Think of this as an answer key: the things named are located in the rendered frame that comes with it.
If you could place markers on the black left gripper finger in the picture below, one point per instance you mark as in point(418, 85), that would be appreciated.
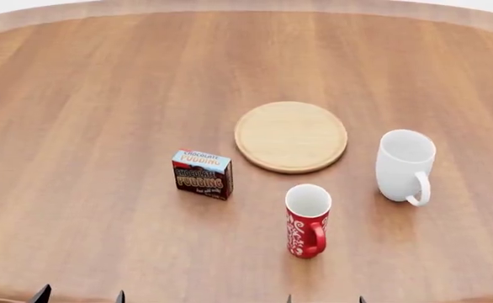
point(42, 295)
point(120, 298)

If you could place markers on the chocolate pudding box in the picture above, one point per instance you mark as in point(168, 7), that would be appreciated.
point(201, 176)

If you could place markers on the red patterned mug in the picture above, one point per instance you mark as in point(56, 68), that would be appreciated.
point(303, 225)

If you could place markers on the round wooden plate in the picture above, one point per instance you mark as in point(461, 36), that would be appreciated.
point(290, 136)

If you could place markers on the white ceramic mug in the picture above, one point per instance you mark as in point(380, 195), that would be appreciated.
point(404, 164)

